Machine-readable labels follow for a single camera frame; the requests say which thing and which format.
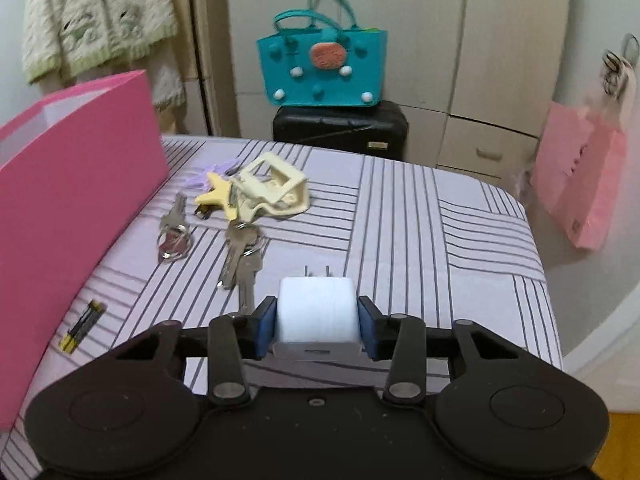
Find striped lilac bed sheet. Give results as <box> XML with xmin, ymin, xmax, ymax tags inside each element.
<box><xmin>0</xmin><ymin>135</ymin><xmax>563</xmax><ymax>480</ymax></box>

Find black hair ties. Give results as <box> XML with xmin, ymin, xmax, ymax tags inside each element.
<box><xmin>602</xmin><ymin>34</ymin><xmax>640</xmax><ymax>97</ymax></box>

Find silver key bunch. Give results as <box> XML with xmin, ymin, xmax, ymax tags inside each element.
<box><xmin>218</xmin><ymin>222</ymin><xmax>266</xmax><ymax>311</ymax></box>

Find black hard suitcase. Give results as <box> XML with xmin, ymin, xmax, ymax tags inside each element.
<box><xmin>272</xmin><ymin>100</ymin><xmax>410</xmax><ymax>162</ymax></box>

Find yellow star clip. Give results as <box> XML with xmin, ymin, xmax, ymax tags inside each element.
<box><xmin>194</xmin><ymin>172</ymin><xmax>239</xmax><ymax>221</ymax></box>

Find pink paper bag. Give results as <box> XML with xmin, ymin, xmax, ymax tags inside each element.
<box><xmin>530</xmin><ymin>72</ymin><xmax>629</xmax><ymax>252</ymax></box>

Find white plug adapter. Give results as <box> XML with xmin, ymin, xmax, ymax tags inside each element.
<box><xmin>274</xmin><ymin>265</ymin><xmax>362</xmax><ymax>361</ymax></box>

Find silver key with rings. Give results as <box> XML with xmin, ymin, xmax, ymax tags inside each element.
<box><xmin>157</xmin><ymin>192</ymin><xmax>194</xmax><ymax>265</ymax></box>

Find beige wooden wardrobe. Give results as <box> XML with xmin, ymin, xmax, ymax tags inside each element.
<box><xmin>222</xmin><ymin>0</ymin><xmax>571</xmax><ymax>186</ymax></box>

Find teal felt handbag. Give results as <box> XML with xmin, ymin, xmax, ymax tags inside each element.
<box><xmin>256</xmin><ymin>0</ymin><xmax>389</xmax><ymax>108</ymax></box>

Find cream green fluffy robe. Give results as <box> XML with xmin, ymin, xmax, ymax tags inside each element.
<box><xmin>22</xmin><ymin>0</ymin><xmax>187</xmax><ymax>111</ymax></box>

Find cream plastic frame holder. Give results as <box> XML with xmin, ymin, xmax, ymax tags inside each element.
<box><xmin>235</xmin><ymin>152</ymin><xmax>312</xmax><ymax>219</ymax></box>

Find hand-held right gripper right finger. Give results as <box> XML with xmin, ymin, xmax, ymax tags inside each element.
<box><xmin>357</xmin><ymin>296</ymin><xmax>522</xmax><ymax>407</ymax></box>

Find purple hair clip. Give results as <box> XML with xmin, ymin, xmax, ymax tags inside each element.
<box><xmin>182</xmin><ymin>157</ymin><xmax>241</xmax><ymax>187</ymax></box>

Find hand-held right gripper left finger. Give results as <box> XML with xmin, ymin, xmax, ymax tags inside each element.
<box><xmin>115</xmin><ymin>296</ymin><xmax>279</xmax><ymax>407</ymax></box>

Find pink cardboard box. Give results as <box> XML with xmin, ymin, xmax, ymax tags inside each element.
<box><xmin>0</xmin><ymin>71</ymin><xmax>170</xmax><ymax>431</ymax></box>

